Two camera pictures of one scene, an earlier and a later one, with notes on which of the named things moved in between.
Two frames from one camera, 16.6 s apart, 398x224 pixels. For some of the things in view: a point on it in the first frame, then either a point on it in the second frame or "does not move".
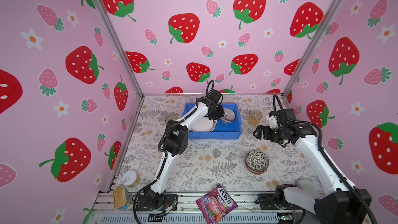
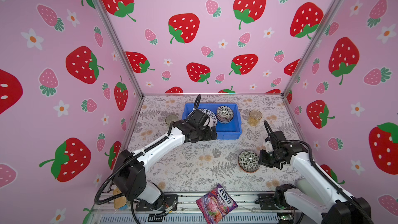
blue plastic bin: (223, 130) does not move
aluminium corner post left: (113, 33) does not move
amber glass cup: (254, 117) does not move
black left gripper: (221, 113) -> (208, 136)
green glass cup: (171, 117) does not move
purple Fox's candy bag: (215, 204) does not move
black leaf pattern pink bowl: (256, 162) -> (224, 114)
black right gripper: (265, 134) -> (262, 161)
